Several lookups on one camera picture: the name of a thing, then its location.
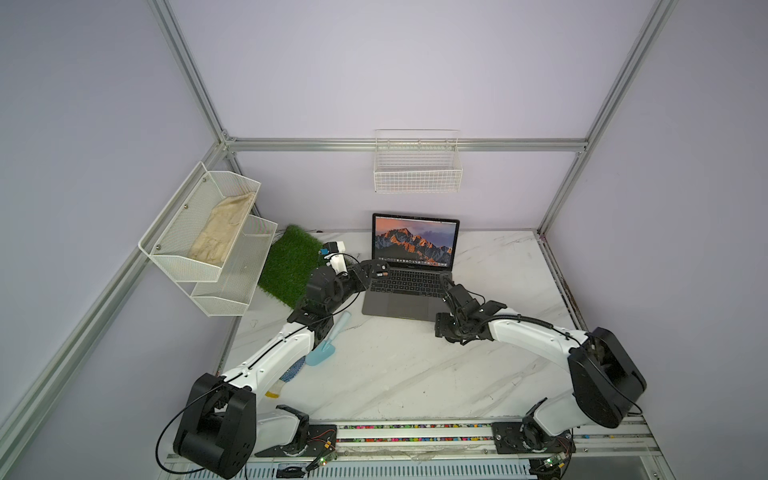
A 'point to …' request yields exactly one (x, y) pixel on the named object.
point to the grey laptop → (419, 249)
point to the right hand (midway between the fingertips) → (448, 333)
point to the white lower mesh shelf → (232, 293)
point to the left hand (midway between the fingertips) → (371, 267)
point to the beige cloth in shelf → (223, 223)
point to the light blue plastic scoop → (327, 350)
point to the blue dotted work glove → (275, 389)
